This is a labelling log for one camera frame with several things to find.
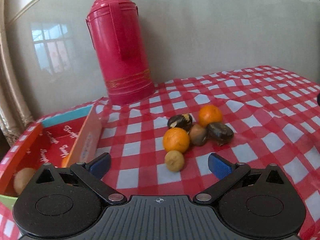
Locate dark passion fruit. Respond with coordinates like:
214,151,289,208
206,122,234,146
167,113,193,132

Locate red thermos flask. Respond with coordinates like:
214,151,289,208
86,0,155,105

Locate brown kiwi in box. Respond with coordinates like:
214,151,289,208
13,167,36,195

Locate orange mandarin in box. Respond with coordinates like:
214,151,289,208
61,155,70,168

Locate orange mandarin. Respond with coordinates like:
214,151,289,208
163,127,190,153
198,105,223,127
61,155,70,168

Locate dark passion fruit right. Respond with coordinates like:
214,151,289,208
206,122,234,146

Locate orange mandarin back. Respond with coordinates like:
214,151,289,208
198,105,223,127

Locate beige curtain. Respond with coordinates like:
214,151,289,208
0,0,33,146

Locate brown fruit middle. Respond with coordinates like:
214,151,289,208
189,124,207,146

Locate small tan round fruit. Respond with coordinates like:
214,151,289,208
164,151,185,172

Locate red white checkered tablecloth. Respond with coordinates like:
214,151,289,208
0,65,320,240

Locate orange mandarin front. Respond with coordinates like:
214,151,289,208
163,127,190,153

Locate dark passion fruit left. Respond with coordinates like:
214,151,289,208
167,113,193,132

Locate colourful cardboard tray box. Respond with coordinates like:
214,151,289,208
1,105,102,210

